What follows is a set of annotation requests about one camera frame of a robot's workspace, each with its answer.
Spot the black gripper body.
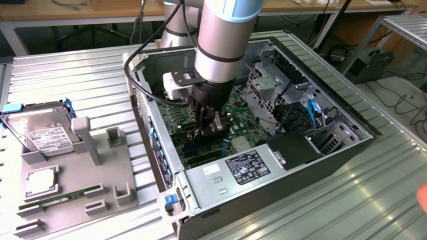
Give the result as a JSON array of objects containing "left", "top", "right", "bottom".
[{"left": 189, "top": 77, "right": 236, "bottom": 111}]

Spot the graphics card with metal bracket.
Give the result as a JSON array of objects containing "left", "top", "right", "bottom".
[{"left": 178, "top": 117, "right": 233, "bottom": 146}]

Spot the person hand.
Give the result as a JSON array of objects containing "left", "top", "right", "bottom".
[{"left": 416, "top": 183, "right": 427, "bottom": 213}]

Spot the green motherboard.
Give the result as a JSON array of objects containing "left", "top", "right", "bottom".
[{"left": 154, "top": 84, "right": 268, "bottom": 171}]

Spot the silver chipset heatsink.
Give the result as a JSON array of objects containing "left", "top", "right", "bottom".
[{"left": 230, "top": 136, "right": 256, "bottom": 154}]

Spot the perforated metal disk bay cage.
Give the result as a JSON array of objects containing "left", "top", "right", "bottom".
[{"left": 245, "top": 62, "right": 314, "bottom": 126}]

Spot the grey power supply unit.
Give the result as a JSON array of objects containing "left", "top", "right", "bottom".
[{"left": 183, "top": 143, "right": 290, "bottom": 210}]

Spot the blue case latch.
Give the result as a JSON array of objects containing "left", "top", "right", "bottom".
[{"left": 162, "top": 193, "right": 177, "bottom": 207}]

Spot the open black PC case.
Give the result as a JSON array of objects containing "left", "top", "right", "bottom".
[{"left": 121, "top": 36, "right": 382, "bottom": 240}]

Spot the black chair base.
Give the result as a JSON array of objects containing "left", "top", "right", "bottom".
[{"left": 54, "top": 23, "right": 134, "bottom": 51}]

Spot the grey plastic parts rack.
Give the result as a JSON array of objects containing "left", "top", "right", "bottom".
[{"left": 11, "top": 116, "right": 141, "bottom": 238}]

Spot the silver hard disk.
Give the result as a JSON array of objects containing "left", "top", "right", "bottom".
[{"left": 5, "top": 106, "right": 75, "bottom": 157}]

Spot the black slanted stand pole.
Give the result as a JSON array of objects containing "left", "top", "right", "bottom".
[{"left": 316, "top": 0, "right": 353, "bottom": 51}]

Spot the green RAM stick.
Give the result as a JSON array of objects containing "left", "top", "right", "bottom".
[{"left": 17, "top": 184, "right": 101, "bottom": 210}]

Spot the grey and black equipment box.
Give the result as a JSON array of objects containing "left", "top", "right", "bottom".
[{"left": 345, "top": 47, "right": 396, "bottom": 85}]

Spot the silver CPU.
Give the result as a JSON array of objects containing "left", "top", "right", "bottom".
[{"left": 25, "top": 171, "right": 57, "bottom": 195}]

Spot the hard disk drive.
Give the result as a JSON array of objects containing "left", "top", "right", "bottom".
[{"left": 0, "top": 98, "right": 78, "bottom": 153}]

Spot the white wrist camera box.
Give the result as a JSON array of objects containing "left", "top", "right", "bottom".
[{"left": 161, "top": 71, "right": 204, "bottom": 101}]

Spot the black wire bundle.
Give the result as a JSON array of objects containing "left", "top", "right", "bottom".
[{"left": 272, "top": 102, "right": 317, "bottom": 133}]

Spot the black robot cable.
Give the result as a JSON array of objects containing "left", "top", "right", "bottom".
[{"left": 122, "top": 0, "right": 201, "bottom": 108}]

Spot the blue SATA wire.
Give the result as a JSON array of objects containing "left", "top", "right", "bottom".
[{"left": 308, "top": 98, "right": 322, "bottom": 131}]

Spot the aluminium slat frame table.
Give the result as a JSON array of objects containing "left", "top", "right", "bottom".
[{"left": 338, "top": 15, "right": 427, "bottom": 83}]

